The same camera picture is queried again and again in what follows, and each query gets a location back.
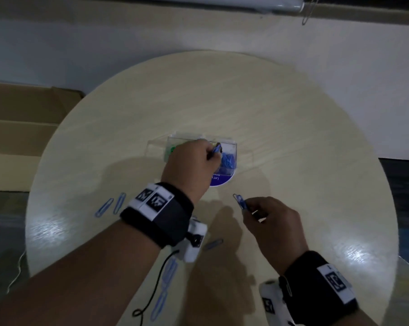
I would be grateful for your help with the green clip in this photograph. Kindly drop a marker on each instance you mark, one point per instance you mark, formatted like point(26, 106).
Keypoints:
point(172, 150)

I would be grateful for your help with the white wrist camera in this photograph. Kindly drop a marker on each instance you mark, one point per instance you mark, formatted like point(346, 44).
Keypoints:
point(194, 239)
point(270, 303)

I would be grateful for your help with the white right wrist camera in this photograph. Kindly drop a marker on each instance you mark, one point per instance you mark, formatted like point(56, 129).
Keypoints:
point(270, 303)

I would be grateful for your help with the blue paper clip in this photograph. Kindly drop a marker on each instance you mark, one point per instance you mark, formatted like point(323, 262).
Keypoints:
point(159, 305)
point(104, 207)
point(214, 152)
point(213, 244)
point(120, 203)
point(240, 200)
point(170, 274)

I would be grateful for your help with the white roller blind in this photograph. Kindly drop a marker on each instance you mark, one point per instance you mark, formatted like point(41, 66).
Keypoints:
point(225, 3)

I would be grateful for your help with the person's left fingers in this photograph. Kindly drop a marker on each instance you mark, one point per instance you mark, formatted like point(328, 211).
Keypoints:
point(209, 151)

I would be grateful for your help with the brown cardboard box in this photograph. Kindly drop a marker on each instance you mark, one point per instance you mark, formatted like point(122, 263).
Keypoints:
point(24, 132)

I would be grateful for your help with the round purple label lid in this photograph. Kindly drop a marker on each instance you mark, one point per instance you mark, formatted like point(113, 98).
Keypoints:
point(223, 179)

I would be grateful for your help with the person's right thumb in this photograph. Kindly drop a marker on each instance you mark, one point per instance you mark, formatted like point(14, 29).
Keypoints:
point(250, 217)

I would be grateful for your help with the person's right hand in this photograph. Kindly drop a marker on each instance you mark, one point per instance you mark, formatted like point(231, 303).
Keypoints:
point(279, 230)

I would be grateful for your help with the person's left forearm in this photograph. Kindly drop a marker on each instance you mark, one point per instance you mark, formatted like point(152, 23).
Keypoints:
point(75, 281)

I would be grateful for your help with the pile of blue clips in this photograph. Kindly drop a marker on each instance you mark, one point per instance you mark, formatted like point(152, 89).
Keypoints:
point(229, 162)

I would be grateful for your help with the clear plastic box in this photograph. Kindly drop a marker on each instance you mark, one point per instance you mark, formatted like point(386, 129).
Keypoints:
point(191, 138)

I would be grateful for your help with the person's left hand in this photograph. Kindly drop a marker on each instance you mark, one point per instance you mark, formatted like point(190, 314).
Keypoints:
point(186, 169)

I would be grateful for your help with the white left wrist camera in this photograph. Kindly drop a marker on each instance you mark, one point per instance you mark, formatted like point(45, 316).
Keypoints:
point(194, 239)

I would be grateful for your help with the light wooden side table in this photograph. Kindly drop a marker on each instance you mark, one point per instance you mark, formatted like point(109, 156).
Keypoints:
point(406, 295)

